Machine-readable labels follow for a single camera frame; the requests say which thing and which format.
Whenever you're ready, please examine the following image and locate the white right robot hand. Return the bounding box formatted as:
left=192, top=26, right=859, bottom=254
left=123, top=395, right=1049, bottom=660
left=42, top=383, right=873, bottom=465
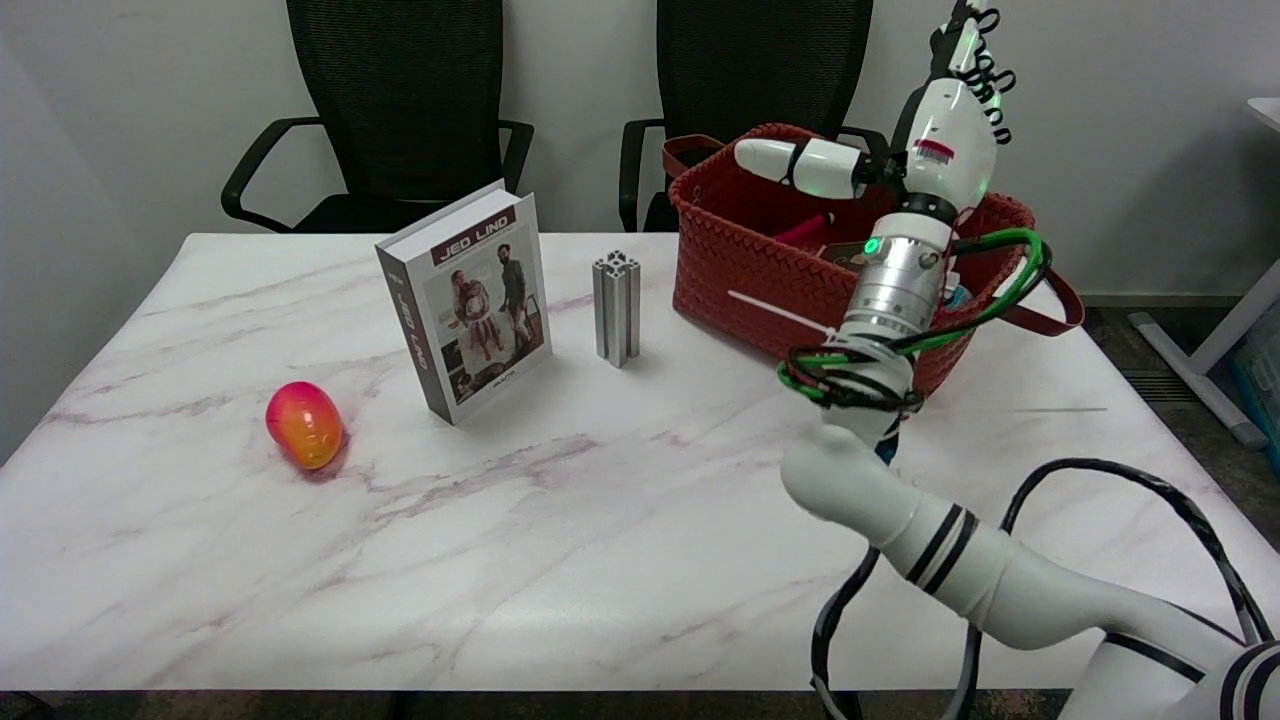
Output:
left=734, top=0, right=1018, bottom=223

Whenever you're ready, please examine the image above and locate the red woven basket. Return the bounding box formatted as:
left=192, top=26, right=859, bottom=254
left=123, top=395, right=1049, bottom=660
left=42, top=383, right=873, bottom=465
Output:
left=661, top=123, right=1086, bottom=399

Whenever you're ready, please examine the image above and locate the red pink pen-shaped item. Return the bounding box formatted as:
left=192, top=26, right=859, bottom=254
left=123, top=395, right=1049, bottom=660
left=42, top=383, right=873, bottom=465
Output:
left=775, top=212, right=837, bottom=247

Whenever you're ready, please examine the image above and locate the black mesh office chair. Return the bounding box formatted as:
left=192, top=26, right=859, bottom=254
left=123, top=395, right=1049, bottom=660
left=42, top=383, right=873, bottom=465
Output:
left=221, top=0, right=536, bottom=235
left=618, top=0, right=895, bottom=234

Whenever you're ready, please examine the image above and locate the silver aluminium extrusion block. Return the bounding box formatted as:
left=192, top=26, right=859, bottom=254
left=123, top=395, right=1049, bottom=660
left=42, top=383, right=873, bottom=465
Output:
left=591, top=249, right=643, bottom=370

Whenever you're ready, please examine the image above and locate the blue plastic bin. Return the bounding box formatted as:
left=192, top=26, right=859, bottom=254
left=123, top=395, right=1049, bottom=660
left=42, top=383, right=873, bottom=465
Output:
left=1230, top=300, right=1280, bottom=473

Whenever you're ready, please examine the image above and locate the white book with photo cover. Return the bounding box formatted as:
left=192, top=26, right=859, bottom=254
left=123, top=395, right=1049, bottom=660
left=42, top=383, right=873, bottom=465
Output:
left=376, top=180, right=554, bottom=427

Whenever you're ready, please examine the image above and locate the red orange mango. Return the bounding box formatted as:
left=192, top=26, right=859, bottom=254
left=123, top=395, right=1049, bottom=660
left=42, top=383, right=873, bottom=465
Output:
left=265, top=381, right=345, bottom=472

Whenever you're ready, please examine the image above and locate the green and black cable bundle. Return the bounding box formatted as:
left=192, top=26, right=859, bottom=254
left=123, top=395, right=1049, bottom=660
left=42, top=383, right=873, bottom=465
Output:
left=777, top=227, right=1054, bottom=412

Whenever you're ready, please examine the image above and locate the white desk leg frame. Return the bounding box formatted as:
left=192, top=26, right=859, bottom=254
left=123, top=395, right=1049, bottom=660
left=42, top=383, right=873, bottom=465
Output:
left=1129, top=98, right=1280, bottom=449

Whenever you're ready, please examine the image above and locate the thick black cable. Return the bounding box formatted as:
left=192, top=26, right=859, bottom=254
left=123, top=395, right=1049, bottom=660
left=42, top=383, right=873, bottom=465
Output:
left=809, top=457, right=1277, bottom=720

